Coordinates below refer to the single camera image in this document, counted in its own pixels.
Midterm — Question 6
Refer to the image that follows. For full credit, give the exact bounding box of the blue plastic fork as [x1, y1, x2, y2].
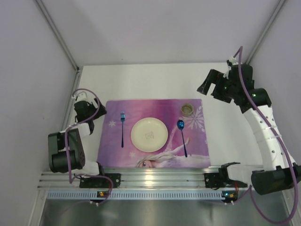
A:
[120, 112, 125, 148]

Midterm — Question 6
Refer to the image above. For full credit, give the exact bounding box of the small beige cup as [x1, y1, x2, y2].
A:
[181, 104, 194, 117]

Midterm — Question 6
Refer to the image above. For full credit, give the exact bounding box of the blue plastic spoon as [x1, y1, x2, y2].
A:
[177, 120, 188, 158]

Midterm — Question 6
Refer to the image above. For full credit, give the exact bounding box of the cream round plate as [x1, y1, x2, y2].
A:
[130, 117, 168, 153]

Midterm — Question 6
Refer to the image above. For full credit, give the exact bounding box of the purple pink printed cloth mat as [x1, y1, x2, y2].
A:
[97, 99, 211, 168]

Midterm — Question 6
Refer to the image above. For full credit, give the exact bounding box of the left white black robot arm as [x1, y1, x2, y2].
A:
[48, 97, 107, 173]

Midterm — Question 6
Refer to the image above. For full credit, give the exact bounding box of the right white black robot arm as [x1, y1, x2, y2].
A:
[197, 64, 294, 195]

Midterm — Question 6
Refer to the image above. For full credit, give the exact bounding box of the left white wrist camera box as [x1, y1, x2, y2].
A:
[71, 91, 87, 101]

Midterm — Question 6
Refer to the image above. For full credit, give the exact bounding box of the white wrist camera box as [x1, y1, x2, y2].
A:
[223, 56, 238, 79]
[71, 91, 87, 101]

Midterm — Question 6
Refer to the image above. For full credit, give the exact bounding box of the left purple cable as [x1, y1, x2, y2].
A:
[64, 88, 114, 206]

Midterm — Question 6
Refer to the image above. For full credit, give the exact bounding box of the purple cable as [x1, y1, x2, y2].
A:
[222, 46, 297, 224]
[64, 88, 114, 206]

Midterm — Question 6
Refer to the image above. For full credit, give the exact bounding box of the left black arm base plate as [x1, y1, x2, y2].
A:
[79, 173, 121, 188]

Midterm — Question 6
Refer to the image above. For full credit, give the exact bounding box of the aluminium rail frame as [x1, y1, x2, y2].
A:
[38, 167, 218, 190]

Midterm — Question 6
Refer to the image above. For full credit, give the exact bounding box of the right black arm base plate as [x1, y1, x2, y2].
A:
[204, 173, 248, 190]

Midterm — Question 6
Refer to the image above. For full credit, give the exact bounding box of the grey slotted cable duct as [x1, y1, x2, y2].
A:
[47, 190, 237, 200]

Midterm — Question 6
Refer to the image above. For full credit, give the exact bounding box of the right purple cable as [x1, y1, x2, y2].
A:
[222, 46, 297, 224]

